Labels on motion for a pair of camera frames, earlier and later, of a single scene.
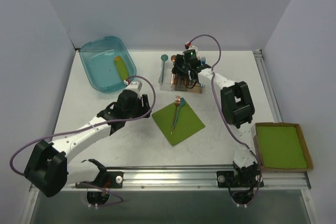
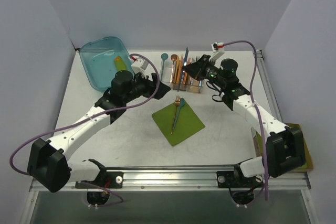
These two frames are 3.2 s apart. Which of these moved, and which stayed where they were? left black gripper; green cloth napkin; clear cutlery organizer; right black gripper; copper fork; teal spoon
Moved: right black gripper; left black gripper
Stayed: teal spoon; green cloth napkin; clear cutlery organizer; copper fork
